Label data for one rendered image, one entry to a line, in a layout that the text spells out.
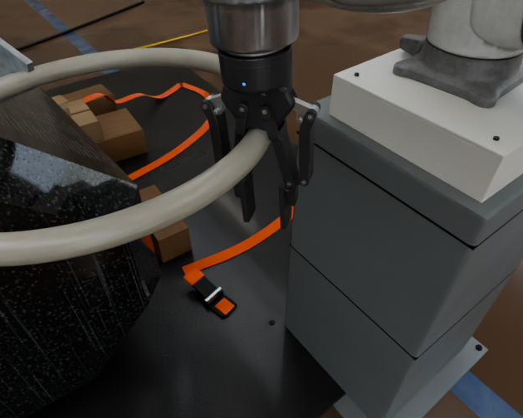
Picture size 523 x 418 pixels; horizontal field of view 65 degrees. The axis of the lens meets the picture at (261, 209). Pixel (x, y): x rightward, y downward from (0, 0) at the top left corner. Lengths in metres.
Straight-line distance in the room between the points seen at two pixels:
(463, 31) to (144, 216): 0.54
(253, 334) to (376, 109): 0.87
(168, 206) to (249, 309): 1.06
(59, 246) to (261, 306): 1.09
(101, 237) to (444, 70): 0.58
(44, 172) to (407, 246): 0.68
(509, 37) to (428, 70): 0.13
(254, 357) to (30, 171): 0.82
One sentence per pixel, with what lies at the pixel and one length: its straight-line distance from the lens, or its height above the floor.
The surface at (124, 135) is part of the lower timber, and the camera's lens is 2.05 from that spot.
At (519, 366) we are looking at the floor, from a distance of 1.55.
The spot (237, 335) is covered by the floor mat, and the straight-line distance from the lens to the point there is 1.37.
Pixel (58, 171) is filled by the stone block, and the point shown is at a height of 0.70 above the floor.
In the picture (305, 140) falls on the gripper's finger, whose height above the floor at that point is 0.95.
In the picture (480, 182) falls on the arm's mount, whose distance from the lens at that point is 0.66.
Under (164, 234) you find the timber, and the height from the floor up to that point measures 0.13.
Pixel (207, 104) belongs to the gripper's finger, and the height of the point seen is 0.97.
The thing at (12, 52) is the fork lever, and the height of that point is 0.94.
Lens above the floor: 1.20
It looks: 43 degrees down
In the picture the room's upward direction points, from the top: straight up
